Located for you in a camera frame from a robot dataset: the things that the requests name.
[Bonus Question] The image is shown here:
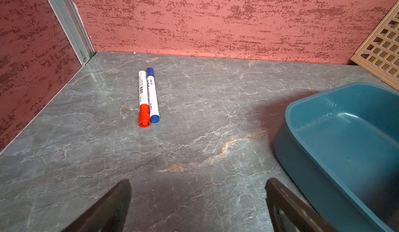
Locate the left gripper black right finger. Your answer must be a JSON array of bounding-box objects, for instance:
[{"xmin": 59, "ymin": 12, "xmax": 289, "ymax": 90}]
[{"xmin": 265, "ymin": 178, "xmax": 336, "ymax": 232}]

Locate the teal plastic storage box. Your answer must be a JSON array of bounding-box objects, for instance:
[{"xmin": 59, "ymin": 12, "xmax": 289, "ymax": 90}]
[{"xmin": 273, "ymin": 83, "xmax": 399, "ymax": 232}]

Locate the beige plastic file organizer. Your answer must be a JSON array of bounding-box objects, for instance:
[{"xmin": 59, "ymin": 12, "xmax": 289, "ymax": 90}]
[{"xmin": 350, "ymin": 2, "xmax": 399, "ymax": 90}]

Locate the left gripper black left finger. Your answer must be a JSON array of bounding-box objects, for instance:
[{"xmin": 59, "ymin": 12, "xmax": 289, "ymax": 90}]
[{"xmin": 63, "ymin": 179, "xmax": 132, "ymax": 232}]

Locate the red cap whiteboard marker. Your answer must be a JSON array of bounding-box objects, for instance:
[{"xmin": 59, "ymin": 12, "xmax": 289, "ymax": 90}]
[{"xmin": 138, "ymin": 70, "xmax": 151, "ymax": 128}]

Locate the blue cap whiteboard marker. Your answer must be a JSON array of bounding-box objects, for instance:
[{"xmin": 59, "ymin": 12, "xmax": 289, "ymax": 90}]
[{"xmin": 146, "ymin": 68, "xmax": 160, "ymax": 123}]

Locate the left aluminium corner post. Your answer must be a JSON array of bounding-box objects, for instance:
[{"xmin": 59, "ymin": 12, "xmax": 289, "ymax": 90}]
[{"xmin": 48, "ymin": 0, "xmax": 95, "ymax": 66}]

